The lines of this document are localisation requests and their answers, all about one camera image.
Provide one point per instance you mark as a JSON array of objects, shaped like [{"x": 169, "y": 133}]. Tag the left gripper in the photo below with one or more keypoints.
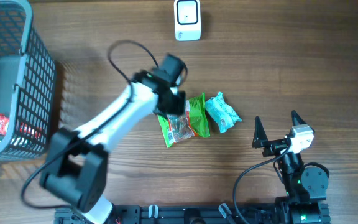
[{"x": 181, "y": 110}]

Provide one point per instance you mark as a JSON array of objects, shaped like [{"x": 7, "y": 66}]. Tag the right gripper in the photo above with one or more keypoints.
[{"x": 261, "y": 139}]

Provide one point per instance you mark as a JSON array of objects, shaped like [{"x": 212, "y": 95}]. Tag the green snack bag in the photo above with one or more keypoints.
[{"x": 192, "y": 123}]

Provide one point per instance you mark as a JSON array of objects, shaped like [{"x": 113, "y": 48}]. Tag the teal tissue pack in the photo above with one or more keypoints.
[{"x": 222, "y": 113}]

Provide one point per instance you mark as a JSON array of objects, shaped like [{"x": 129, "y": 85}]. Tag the red tissue pack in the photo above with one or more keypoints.
[{"x": 23, "y": 128}]

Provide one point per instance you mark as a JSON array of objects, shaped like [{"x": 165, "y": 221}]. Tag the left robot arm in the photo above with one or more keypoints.
[{"x": 76, "y": 166}]

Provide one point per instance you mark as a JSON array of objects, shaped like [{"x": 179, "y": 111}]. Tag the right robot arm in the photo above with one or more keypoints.
[{"x": 305, "y": 183}]

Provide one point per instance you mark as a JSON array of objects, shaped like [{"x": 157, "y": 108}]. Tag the white barcode scanner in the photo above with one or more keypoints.
[{"x": 187, "y": 17}]

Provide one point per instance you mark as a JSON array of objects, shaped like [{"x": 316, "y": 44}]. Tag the grey black mesh basket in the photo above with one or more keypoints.
[{"x": 27, "y": 82}]

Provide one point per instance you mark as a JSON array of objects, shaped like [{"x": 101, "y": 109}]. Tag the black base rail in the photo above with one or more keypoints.
[{"x": 197, "y": 214}]

